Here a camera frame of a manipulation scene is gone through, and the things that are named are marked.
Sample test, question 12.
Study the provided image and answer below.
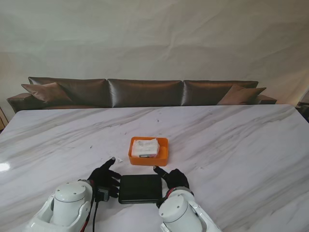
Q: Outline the brown leather sofa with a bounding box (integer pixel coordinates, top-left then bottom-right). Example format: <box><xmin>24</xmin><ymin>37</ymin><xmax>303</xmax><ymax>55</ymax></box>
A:
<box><xmin>6</xmin><ymin>76</ymin><xmax>278</xmax><ymax>114</ymax></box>

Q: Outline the dark furniture piece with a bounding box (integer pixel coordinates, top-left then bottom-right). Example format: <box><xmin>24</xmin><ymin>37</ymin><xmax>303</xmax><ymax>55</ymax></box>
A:
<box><xmin>295</xmin><ymin>101</ymin><xmax>309</xmax><ymax>121</ymax></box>

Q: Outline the brown throw pillow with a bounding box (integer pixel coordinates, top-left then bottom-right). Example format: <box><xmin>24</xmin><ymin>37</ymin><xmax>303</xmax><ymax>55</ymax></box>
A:
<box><xmin>21</xmin><ymin>82</ymin><xmax>73</xmax><ymax>103</ymax></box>
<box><xmin>216</xmin><ymin>84</ymin><xmax>267</xmax><ymax>106</ymax></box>

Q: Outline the black tissue box base plate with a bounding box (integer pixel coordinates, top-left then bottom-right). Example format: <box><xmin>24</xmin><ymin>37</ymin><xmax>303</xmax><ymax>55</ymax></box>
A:
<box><xmin>118</xmin><ymin>174</ymin><xmax>163</xmax><ymax>205</ymax></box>

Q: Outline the brown sofa back cushion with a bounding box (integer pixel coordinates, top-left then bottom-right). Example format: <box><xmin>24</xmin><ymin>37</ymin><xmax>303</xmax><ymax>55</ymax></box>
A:
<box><xmin>107</xmin><ymin>78</ymin><xmax>183</xmax><ymax>108</ymax></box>
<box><xmin>28</xmin><ymin>76</ymin><xmax>109</xmax><ymax>108</ymax></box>
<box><xmin>183</xmin><ymin>80</ymin><xmax>259</xmax><ymax>106</ymax></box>

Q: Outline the red black arm cable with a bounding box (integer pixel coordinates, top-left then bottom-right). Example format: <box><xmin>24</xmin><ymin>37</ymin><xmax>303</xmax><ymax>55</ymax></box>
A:
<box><xmin>156</xmin><ymin>188</ymin><xmax>176</xmax><ymax>208</ymax></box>
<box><xmin>81</xmin><ymin>200</ymin><xmax>99</xmax><ymax>232</ymax></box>

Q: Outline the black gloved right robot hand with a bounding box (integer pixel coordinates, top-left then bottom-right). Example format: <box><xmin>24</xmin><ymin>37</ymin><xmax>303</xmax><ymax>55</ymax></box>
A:
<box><xmin>153</xmin><ymin>165</ymin><xmax>190</xmax><ymax>190</ymax></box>

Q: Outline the white green tissue pack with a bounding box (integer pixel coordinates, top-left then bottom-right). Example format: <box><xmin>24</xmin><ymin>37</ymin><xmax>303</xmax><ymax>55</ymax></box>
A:
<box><xmin>131</xmin><ymin>138</ymin><xmax>161</xmax><ymax>159</ymax></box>

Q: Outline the red black right arm cable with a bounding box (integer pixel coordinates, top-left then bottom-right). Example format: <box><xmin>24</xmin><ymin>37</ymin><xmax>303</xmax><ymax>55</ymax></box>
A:
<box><xmin>156</xmin><ymin>188</ymin><xmax>176</xmax><ymax>208</ymax></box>

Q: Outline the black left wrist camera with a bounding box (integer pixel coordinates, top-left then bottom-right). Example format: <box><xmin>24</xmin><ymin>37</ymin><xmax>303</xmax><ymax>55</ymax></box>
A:
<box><xmin>95</xmin><ymin>187</ymin><xmax>111</xmax><ymax>203</ymax></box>

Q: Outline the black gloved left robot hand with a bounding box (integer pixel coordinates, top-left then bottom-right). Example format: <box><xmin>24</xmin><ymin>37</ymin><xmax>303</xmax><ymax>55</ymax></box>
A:
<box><xmin>86</xmin><ymin>156</ymin><xmax>122</xmax><ymax>191</ymax></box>

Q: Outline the wooden furniture piece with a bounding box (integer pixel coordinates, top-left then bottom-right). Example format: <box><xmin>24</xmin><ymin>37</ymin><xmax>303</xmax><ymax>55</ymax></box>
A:
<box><xmin>0</xmin><ymin>105</ymin><xmax>7</xmax><ymax>130</ymax></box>

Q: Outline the red black left arm cable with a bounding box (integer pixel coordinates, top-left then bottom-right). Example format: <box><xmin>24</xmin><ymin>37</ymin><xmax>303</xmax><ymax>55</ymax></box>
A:
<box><xmin>81</xmin><ymin>200</ymin><xmax>99</xmax><ymax>232</ymax></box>

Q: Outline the orange tissue box cover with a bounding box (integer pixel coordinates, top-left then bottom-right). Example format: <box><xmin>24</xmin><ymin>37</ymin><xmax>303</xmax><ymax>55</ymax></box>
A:
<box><xmin>128</xmin><ymin>136</ymin><xmax>169</xmax><ymax>167</ymax></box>

